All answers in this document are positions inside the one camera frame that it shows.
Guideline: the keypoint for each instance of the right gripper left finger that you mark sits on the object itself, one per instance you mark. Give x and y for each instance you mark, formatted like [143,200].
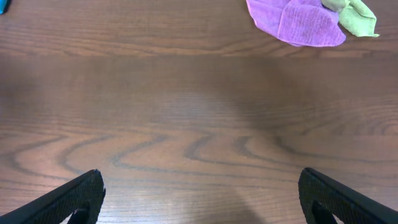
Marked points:
[79,200]

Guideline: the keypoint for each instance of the blue microfiber cloth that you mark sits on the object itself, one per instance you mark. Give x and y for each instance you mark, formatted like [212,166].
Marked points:
[4,5]

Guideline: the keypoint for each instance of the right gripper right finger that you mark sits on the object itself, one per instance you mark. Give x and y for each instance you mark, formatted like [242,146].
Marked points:
[324,199]

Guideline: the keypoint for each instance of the green microfiber cloth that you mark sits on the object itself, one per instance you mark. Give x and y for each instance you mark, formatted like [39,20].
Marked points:
[354,16]

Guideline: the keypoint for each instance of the purple microfiber cloth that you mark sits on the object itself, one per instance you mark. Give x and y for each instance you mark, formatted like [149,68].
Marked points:
[297,22]

